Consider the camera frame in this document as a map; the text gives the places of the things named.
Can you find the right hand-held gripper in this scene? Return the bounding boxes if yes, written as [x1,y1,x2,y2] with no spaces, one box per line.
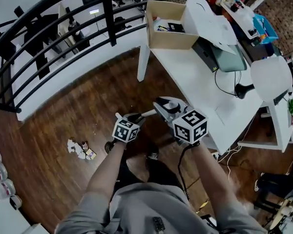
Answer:
[152,96,209,145]

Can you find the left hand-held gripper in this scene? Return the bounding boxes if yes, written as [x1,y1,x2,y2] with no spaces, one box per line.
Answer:
[112,112,147,143]

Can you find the small yellow card packet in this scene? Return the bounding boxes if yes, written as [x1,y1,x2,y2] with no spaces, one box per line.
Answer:
[85,149,97,161]

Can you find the white paper scrap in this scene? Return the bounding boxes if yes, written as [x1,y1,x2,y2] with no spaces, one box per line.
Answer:
[67,138,80,153]

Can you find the person's left forearm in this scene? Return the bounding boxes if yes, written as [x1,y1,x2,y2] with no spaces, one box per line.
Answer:
[86,141,126,197]

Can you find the person's right forearm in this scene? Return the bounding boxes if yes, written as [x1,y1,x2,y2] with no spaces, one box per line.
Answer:
[185,141,242,219]

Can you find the white desk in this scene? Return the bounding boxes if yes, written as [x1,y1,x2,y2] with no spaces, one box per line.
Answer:
[238,91,293,153]
[136,0,264,156]

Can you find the person's left shoe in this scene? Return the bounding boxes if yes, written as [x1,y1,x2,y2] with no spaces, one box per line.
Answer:
[104,141,118,154]

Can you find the person's shoe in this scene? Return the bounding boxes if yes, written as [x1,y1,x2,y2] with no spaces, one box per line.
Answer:
[146,146,160,161]
[104,141,118,154]
[254,172,266,193]

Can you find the person's right shoe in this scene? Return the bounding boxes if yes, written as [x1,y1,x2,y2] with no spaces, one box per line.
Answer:
[146,146,160,161]

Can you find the person's black trousers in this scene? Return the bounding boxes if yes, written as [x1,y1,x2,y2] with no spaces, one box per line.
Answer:
[116,142,186,195]

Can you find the black flat device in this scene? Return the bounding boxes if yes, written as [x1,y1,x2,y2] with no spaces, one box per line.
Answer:
[192,37,220,73]

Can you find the cardboard box white flaps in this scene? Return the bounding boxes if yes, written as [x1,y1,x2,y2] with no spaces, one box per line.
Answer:
[144,0,239,56]

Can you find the grey laptop sleeve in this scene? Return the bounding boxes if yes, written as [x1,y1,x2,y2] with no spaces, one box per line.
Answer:
[209,42,248,72]

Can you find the person's grey shirt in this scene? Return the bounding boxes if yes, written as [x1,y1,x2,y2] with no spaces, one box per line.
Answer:
[56,182,268,234]

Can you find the yellow black hazard tape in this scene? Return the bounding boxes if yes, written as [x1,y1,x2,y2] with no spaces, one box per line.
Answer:
[194,198,210,214]

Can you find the black stair railing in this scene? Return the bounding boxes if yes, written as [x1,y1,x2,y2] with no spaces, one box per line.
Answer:
[0,0,201,114]

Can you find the white shade black desk lamp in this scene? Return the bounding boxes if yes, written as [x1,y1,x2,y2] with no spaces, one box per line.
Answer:
[235,56,293,104]

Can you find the black keyboard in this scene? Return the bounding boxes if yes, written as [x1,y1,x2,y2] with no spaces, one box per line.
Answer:
[273,89,289,106]

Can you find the blue plastic tray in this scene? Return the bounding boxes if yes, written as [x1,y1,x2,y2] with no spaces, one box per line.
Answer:
[244,13,279,45]

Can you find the small white bin black liner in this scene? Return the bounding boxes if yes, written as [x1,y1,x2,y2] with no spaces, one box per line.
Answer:
[9,195,22,211]

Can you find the white table beige edge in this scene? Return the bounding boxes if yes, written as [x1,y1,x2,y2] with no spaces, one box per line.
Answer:
[252,196,293,234]

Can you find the black lamp cable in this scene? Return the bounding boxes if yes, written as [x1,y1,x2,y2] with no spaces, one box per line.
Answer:
[214,68,242,97]

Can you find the white floor cable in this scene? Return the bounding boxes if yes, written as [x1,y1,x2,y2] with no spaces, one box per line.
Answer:
[217,120,257,180]

